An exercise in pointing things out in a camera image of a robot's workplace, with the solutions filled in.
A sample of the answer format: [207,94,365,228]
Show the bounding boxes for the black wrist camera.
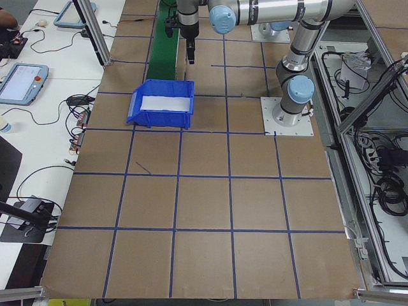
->
[163,11,177,39]

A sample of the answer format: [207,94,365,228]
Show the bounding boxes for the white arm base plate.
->
[251,22,292,43]
[260,96,315,138]

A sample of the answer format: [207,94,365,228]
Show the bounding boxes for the white crumpled paper box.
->
[339,52,373,91]

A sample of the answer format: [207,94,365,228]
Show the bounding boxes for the aluminium extrusion bar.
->
[0,285,49,301]
[351,287,408,301]

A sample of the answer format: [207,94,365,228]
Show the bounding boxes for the black stand with base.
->
[0,196,55,244]

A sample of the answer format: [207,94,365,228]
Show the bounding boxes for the person forearm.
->
[0,8,19,30]

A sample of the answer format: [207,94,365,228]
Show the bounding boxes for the green conveyor belt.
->
[147,0,181,81]

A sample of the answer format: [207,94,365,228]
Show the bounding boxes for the black mat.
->
[0,135,24,205]

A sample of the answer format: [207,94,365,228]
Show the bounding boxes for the black electronics board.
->
[0,29,29,61]

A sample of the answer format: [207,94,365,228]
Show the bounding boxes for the blue plastic bin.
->
[125,78,196,129]

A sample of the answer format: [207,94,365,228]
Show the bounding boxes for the small circuit board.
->
[77,108,92,128]

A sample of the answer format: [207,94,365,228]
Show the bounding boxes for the metal bar frame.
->
[310,0,408,289]

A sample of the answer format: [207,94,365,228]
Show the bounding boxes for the aluminium extrusion post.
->
[72,0,113,67]

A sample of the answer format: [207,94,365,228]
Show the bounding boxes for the light blue teach pendant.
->
[53,0,98,30]
[0,62,50,106]

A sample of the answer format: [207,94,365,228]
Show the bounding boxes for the black cable bundle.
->
[370,173,406,218]

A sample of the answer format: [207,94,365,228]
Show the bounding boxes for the white power strip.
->
[357,136,384,167]

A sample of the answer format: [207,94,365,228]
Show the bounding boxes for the black looped cables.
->
[58,94,94,136]

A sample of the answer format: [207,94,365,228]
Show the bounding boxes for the black power adapter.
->
[66,96,96,106]

